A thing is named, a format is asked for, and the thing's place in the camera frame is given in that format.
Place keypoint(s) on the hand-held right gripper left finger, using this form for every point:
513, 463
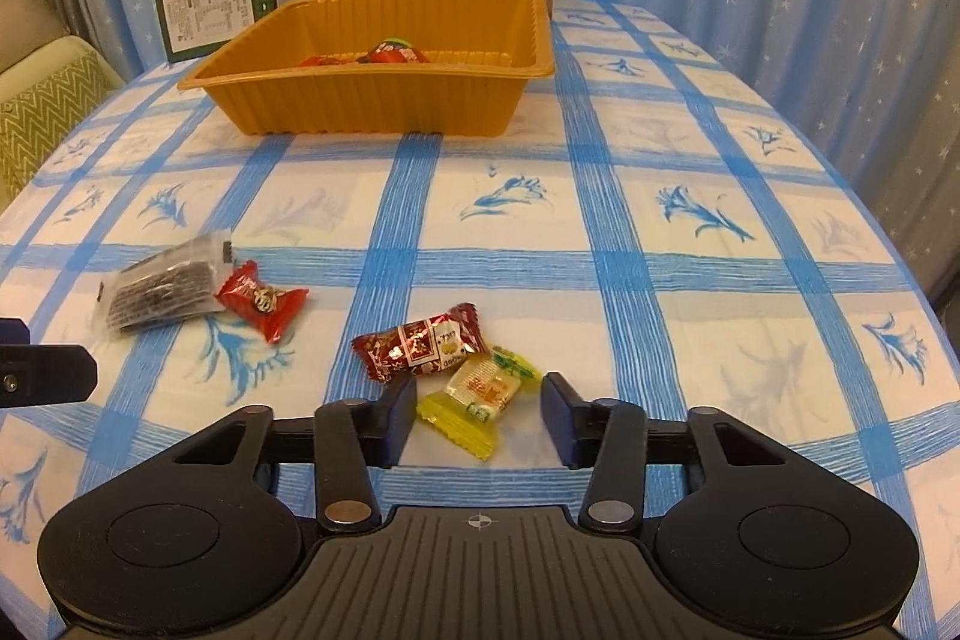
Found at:
394, 422

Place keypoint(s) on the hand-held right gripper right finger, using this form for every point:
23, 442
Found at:
562, 419

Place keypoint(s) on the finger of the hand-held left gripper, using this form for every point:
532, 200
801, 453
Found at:
45, 374
13, 331

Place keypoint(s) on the brown red candy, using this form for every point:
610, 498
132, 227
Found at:
416, 344

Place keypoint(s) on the yellow green candy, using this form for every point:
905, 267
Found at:
476, 396

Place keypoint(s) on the clear packet of dark snack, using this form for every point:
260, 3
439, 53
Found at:
161, 291

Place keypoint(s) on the small red candy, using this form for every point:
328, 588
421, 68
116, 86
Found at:
262, 301

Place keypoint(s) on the golden plastic tray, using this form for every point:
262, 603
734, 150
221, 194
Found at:
375, 100

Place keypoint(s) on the green snack packet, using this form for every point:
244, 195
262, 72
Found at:
396, 42

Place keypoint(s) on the blue checkered floral tablecloth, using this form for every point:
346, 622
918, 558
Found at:
675, 310

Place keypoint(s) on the green zigzag cushion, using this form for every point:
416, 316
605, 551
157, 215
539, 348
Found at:
45, 123

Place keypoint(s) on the light green sofa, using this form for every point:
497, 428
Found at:
52, 54

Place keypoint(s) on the gold satin cushion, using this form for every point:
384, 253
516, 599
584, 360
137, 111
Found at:
26, 10

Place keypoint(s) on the green cardboard box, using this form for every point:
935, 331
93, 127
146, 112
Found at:
210, 14

